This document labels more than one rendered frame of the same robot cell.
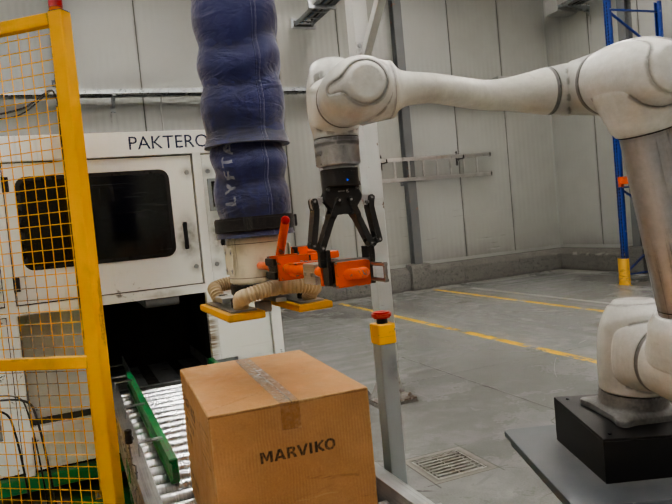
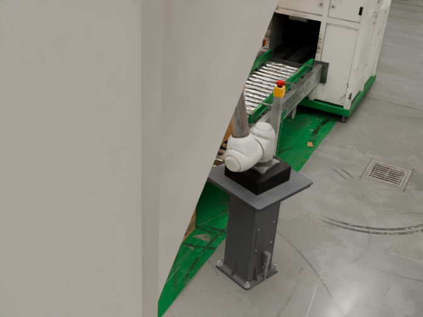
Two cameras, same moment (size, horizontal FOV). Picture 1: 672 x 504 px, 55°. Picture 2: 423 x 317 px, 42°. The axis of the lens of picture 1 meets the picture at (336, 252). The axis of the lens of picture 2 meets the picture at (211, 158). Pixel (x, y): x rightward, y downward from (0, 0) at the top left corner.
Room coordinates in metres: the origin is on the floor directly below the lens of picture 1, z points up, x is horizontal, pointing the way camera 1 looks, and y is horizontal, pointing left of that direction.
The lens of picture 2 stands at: (-0.66, -2.67, 2.58)
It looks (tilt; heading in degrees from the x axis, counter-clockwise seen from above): 30 degrees down; 48
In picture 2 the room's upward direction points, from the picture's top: 4 degrees clockwise
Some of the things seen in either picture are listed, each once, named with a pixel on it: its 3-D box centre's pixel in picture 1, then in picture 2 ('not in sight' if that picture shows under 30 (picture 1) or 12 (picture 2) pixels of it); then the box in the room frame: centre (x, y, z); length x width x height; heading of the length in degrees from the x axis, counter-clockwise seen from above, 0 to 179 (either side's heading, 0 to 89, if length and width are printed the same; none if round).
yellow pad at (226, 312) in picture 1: (230, 305); not in sight; (1.81, 0.31, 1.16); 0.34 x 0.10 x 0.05; 24
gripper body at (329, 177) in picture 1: (340, 191); not in sight; (1.30, -0.02, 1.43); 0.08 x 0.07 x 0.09; 113
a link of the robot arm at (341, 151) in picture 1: (337, 154); not in sight; (1.30, -0.02, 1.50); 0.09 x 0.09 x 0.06
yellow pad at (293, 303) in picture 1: (293, 296); not in sight; (1.88, 0.13, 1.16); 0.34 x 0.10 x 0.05; 24
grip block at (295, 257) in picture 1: (288, 266); not in sight; (1.61, 0.12, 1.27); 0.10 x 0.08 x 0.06; 114
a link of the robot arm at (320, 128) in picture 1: (334, 97); not in sight; (1.29, -0.02, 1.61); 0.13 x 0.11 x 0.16; 13
